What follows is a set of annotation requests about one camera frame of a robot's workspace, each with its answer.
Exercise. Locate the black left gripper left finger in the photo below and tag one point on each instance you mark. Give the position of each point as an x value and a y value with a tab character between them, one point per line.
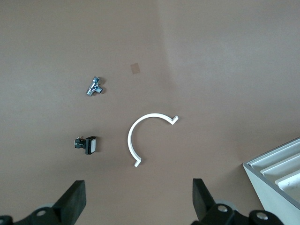
68	206

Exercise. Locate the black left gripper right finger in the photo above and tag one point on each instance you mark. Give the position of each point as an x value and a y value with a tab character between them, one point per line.
204	206

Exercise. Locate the white plastic drawer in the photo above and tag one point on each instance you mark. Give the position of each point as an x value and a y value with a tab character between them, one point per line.
294	185
291	167
286	155

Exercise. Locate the black square white-faced push button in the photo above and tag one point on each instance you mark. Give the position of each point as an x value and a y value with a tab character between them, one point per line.
91	145

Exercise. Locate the white drawer cabinet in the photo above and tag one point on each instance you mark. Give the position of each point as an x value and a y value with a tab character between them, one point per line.
267	189

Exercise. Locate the white curved plastic clip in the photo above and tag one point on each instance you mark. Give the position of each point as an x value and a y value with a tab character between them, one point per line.
129	140

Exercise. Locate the brown tape patch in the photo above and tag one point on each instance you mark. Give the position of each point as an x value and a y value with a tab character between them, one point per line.
135	68

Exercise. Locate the small blue silver switch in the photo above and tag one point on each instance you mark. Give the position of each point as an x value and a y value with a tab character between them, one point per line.
94	86

